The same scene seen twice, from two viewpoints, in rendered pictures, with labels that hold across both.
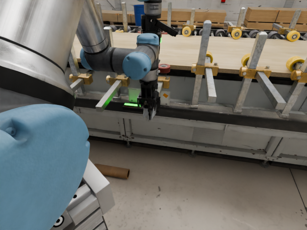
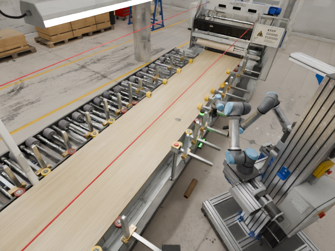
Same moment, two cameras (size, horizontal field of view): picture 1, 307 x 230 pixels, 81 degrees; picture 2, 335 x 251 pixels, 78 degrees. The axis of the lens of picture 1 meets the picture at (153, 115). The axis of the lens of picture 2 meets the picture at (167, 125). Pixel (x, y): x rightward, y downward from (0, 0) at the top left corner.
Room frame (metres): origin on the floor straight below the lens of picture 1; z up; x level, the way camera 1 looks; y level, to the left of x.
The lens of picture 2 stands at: (0.82, 1.99, 2.56)
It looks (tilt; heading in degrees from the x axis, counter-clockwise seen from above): 41 degrees down; 287
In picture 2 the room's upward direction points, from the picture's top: 4 degrees clockwise
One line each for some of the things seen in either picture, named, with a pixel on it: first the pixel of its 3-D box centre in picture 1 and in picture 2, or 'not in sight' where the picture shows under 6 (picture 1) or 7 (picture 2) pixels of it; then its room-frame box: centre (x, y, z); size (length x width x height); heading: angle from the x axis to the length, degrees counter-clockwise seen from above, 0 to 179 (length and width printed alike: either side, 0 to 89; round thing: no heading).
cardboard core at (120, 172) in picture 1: (111, 170); (190, 188); (0.92, 0.36, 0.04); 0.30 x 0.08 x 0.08; 79
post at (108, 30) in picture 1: (113, 70); (195, 137); (1.01, 0.24, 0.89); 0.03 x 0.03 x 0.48; 79
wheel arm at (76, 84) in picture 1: (75, 86); (194, 156); (0.96, 0.46, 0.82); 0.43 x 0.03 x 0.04; 169
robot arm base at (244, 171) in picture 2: not in sight; (246, 165); (0.47, 0.62, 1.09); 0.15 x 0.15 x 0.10
